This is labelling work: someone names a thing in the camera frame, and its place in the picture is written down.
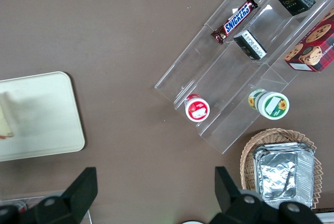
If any aluminium foil tray stack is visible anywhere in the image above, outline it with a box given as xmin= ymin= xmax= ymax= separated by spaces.
xmin=252 ymin=142 xmax=317 ymax=209

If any light wicker basket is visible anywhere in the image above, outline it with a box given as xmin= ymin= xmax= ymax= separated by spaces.
xmin=239 ymin=128 xmax=323 ymax=209

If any Snickers chocolate bar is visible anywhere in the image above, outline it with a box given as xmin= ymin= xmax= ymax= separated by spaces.
xmin=210 ymin=0 xmax=259 ymax=45

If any clear acrylic stepped shelf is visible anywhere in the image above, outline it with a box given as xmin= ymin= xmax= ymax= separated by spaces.
xmin=153 ymin=0 xmax=334 ymax=156

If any triangle sandwich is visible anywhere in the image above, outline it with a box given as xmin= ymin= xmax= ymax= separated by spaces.
xmin=0 ymin=90 xmax=21 ymax=140

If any red plaid cookie box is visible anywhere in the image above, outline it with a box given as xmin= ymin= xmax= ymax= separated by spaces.
xmin=283 ymin=7 xmax=334 ymax=74

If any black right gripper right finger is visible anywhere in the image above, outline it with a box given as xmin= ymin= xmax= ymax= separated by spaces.
xmin=210 ymin=166 xmax=324 ymax=224

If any green lid white cup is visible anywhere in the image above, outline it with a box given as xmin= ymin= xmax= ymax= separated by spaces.
xmin=247 ymin=88 xmax=290 ymax=120

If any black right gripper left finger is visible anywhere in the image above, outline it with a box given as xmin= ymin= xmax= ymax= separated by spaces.
xmin=0 ymin=166 xmax=99 ymax=224

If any beige plastic tray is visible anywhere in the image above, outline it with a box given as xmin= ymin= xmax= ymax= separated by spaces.
xmin=0 ymin=71 xmax=86 ymax=162

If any red lid white cup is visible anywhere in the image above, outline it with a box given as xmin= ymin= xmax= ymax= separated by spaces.
xmin=184 ymin=93 xmax=211 ymax=122

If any white plastic bin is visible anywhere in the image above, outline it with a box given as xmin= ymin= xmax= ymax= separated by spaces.
xmin=317 ymin=212 xmax=334 ymax=224

